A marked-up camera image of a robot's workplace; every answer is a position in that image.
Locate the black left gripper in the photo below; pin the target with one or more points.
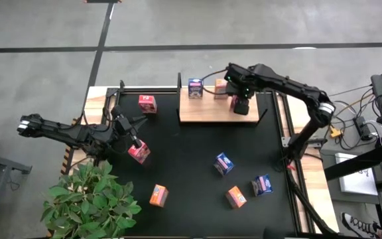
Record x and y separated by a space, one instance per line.
123 123

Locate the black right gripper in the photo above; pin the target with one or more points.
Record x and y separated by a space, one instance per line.
242 104

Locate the Froot Loops cereal box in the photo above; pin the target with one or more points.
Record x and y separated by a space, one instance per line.
233 102
141 155
148 104

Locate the Frosted Mini Wheats cereal box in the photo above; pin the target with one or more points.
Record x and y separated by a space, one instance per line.
220 88
235 197
158 196

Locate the Frosted Flakes cereal box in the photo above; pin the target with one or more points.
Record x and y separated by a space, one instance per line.
195 89
262 185
223 164

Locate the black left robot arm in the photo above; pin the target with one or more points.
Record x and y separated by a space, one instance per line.
61 131

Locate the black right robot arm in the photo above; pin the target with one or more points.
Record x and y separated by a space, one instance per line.
293 88

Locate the black table mat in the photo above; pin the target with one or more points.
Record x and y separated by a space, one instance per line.
191 149

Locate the green plant in white pot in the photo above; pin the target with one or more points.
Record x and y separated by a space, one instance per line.
88 202

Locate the yellow connector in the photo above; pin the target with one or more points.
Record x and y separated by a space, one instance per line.
335 132

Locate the black diagonal support strut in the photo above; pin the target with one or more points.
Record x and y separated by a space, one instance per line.
307 206

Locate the black power strip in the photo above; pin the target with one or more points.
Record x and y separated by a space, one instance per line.
361 127

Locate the black desk beam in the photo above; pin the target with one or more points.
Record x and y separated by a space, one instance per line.
353 166

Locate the white flat panel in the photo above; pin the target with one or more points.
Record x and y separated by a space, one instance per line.
356 179

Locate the person's shoe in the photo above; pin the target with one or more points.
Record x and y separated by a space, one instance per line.
360 225

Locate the wooden shelf with black frame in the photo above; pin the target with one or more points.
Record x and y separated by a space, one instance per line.
211 109

